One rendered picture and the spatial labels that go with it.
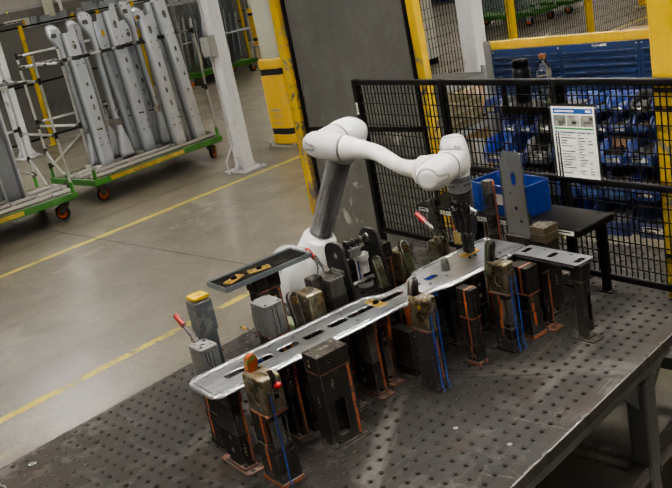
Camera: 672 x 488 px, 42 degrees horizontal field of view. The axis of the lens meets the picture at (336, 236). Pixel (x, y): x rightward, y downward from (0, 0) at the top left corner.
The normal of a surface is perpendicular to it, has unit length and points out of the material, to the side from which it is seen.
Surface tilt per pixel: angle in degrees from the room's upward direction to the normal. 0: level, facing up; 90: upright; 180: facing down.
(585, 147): 90
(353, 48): 90
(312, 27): 90
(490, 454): 0
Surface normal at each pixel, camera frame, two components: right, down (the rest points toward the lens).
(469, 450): -0.18, -0.94
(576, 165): -0.78, 0.32
